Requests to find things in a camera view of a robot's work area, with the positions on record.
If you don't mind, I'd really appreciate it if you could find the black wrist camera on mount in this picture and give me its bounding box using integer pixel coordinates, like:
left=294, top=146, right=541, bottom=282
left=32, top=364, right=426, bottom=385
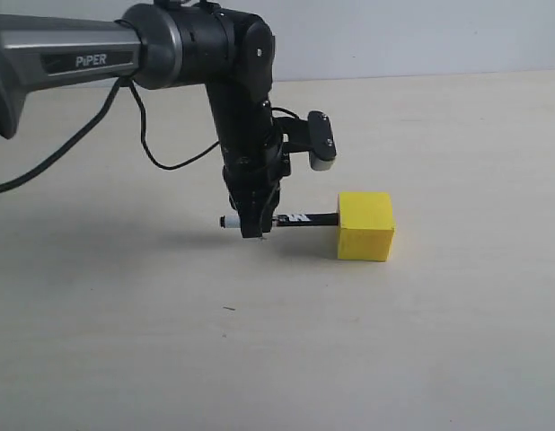
left=275, top=110, right=337, bottom=172

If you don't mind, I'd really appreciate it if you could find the black and white whiteboard marker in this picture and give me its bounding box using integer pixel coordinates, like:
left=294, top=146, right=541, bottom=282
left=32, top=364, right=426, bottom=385
left=219, top=213, right=340, bottom=229

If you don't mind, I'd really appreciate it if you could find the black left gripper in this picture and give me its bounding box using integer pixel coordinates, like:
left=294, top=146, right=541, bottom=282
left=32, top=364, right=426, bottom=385
left=222, top=154, right=291, bottom=239

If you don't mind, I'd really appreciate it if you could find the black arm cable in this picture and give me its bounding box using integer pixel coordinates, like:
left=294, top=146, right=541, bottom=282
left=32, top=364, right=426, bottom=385
left=0, top=78, right=225, bottom=197

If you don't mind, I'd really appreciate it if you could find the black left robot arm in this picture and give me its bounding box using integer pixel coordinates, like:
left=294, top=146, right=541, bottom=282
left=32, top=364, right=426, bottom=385
left=0, top=1, right=286, bottom=238

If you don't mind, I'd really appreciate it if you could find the yellow foam cube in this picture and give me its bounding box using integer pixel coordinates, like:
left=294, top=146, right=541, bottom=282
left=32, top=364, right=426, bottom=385
left=337, top=191, right=396, bottom=262

